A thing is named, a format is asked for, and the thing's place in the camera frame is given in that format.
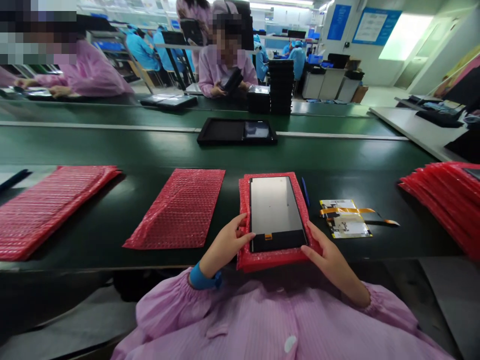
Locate wide pile of red bags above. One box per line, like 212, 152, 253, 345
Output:
0, 165, 123, 263

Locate black display panel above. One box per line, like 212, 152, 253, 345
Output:
248, 175, 310, 253

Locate black tray in hands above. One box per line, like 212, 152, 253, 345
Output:
220, 67, 245, 95

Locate white cabinets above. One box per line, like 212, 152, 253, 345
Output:
301, 66, 362, 101

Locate yellow flex circuit sheets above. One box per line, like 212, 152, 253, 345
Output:
319, 199, 401, 239

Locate blue wall posters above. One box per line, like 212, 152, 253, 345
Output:
326, 3, 403, 47

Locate black tray with panel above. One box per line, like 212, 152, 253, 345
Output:
196, 116, 279, 147

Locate single red bubble bag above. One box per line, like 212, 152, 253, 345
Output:
122, 167, 227, 251

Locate person's right hand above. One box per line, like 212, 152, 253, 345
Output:
301, 221, 362, 292

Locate cardboard box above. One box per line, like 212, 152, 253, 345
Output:
350, 85, 370, 104

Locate white side table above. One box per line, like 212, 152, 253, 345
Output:
368, 93, 480, 164

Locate small stack of red bags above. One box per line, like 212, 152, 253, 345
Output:
236, 172, 324, 274

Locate person's body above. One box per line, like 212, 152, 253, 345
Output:
110, 266, 455, 360

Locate flat black tray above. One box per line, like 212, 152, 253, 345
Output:
139, 93, 199, 111

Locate person's left hand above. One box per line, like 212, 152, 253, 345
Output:
200, 212, 257, 278

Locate short stack of black trays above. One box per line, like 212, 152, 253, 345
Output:
247, 85, 271, 115

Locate tall stack of black trays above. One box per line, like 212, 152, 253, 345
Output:
268, 58, 295, 116

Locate tall pile of red bags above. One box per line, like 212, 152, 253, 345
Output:
397, 161, 480, 264

